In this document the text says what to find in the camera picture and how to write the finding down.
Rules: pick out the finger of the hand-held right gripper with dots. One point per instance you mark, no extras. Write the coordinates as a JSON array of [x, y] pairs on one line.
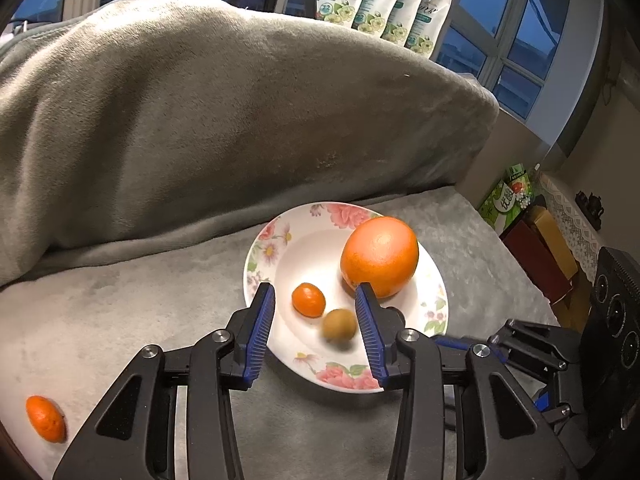
[[540, 345]]

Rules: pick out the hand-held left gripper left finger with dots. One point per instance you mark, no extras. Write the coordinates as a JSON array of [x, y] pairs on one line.
[[262, 325]]

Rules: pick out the yellow brown box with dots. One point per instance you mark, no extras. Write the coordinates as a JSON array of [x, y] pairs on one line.
[[552, 237]]

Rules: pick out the mandarin orange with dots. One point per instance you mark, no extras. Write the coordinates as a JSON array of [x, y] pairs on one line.
[[308, 300], [45, 417]]

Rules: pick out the dark figurine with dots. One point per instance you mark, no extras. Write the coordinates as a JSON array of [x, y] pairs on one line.
[[590, 205]]

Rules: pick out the white lace cloth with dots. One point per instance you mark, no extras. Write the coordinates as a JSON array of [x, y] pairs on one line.
[[575, 225]]

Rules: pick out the red box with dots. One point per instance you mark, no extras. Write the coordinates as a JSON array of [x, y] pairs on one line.
[[537, 260]]

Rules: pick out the floral white plate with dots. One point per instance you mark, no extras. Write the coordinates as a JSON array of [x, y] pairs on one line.
[[300, 260]]

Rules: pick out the green package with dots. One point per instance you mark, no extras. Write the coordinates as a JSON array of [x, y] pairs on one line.
[[502, 200]]

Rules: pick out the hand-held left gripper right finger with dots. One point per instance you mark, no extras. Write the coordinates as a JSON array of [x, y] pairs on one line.
[[370, 340]]

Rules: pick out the large orange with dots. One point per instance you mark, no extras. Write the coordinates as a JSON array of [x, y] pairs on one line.
[[380, 255]]

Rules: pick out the grey fleece blanket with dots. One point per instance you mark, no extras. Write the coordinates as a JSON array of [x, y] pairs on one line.
[[200, 135]]

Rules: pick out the brown kiwi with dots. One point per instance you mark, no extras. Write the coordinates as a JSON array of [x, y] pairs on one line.
[[339, 327]]

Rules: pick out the large window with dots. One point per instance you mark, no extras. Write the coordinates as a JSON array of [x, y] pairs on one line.
[[525, 25]]

